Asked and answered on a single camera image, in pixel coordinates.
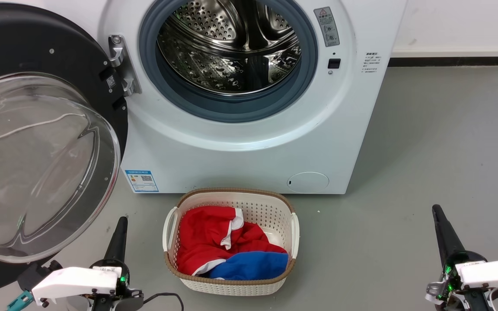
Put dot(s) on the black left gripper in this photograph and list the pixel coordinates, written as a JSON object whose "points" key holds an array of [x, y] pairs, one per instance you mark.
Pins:
{"points": [[124, 298]]}

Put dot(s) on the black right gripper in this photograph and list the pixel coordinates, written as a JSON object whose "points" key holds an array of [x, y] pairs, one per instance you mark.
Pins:
{"points": [[452, 298]]}

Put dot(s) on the black round glass washer door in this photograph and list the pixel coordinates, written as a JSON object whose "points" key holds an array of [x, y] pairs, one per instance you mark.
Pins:
{"points": [[24, 47]]}

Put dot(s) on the white front-load washing machine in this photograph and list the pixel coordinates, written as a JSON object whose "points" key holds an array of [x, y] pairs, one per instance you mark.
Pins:
{"points": [[231, 168]]}

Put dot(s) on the metal door hinge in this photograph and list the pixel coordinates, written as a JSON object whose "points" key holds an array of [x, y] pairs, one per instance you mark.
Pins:
{"points": [[123, 65]]}

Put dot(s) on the blue energy label sticker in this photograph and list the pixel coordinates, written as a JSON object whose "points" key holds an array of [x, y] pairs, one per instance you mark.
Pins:
{"points": [[142, 181]]}

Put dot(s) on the red and white garment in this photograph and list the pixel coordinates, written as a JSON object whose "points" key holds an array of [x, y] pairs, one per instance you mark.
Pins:
{"points": [[203, 235]]}

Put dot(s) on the black left wrist plug block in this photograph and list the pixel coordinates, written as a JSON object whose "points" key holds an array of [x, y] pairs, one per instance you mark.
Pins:
{"points": [[30, 275]]}

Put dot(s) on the blue garment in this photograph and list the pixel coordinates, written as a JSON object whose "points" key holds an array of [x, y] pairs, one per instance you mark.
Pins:
{"points": [[253, 265]]}

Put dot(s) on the white perforated laundry basket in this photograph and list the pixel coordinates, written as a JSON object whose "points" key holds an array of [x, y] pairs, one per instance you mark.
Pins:
{"points": [[257, 203]]}

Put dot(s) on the round white filter cover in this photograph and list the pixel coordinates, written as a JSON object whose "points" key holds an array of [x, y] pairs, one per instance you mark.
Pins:
{"points": [[308, 182]]}

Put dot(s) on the perforated steel washer drum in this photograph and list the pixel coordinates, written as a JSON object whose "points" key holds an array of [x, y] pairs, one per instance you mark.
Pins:
{"points": [[214, 56]]}

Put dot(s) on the grey warning sticker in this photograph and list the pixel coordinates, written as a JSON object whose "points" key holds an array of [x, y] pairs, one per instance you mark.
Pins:
{"points": [[327, 26]]}

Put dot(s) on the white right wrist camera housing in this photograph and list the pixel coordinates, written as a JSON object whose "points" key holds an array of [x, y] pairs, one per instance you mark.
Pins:
{"points": [[495, 273]]}

